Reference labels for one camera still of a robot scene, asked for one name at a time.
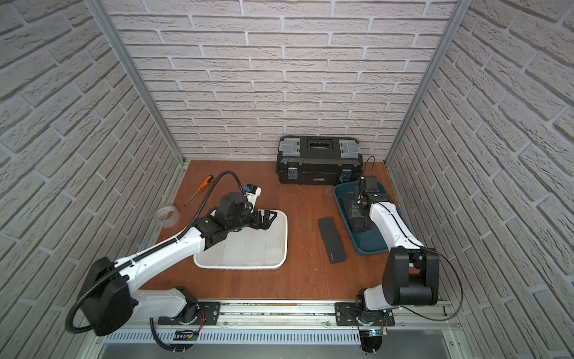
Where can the white plastic storage box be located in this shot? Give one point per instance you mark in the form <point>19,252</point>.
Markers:
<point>249,249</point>

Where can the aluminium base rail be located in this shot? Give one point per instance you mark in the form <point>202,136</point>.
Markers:
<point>262,322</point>

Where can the teal plastic storage tray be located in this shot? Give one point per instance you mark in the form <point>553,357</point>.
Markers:
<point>366,237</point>

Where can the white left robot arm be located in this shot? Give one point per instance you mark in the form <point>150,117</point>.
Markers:
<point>112,292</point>

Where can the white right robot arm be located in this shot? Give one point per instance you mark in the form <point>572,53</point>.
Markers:
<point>411,275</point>

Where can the orange handled screwdriver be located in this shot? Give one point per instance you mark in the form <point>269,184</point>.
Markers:
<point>201,188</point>

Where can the clear tape roll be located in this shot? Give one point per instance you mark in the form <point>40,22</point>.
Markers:
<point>167,216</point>

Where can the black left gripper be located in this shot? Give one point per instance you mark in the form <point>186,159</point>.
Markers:
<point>257,218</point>

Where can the long black pencil case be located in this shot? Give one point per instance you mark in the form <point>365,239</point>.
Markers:
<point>358,215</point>

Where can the black plastic toolbox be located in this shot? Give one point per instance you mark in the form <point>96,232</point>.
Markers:
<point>318,160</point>

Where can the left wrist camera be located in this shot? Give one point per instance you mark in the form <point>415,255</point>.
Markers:
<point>252,193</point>

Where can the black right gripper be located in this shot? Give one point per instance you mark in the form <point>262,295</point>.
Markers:
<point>358,212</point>

